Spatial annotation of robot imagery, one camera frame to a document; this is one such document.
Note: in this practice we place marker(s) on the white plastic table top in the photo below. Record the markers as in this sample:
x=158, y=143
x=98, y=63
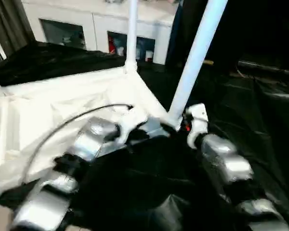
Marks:
x=50, y=101

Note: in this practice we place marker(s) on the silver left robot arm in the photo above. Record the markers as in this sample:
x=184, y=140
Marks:
x=94, y=139

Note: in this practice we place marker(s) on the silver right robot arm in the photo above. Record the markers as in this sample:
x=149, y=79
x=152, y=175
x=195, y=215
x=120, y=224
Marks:
x=231, y=158

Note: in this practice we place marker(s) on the black table mat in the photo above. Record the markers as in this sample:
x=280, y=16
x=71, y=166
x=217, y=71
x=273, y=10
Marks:
x=243, y=108

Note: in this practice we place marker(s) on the long dark metal rod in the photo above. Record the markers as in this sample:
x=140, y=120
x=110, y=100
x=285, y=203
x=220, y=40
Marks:
x=267, y=66

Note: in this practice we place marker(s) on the white cabinet with glass doors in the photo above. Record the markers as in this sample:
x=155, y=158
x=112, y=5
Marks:
x=98, y=16

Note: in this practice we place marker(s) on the grey curtain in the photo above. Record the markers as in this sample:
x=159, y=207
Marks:
x=9, y=24

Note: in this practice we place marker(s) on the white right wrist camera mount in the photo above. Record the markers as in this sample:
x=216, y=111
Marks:
x=198, y=118

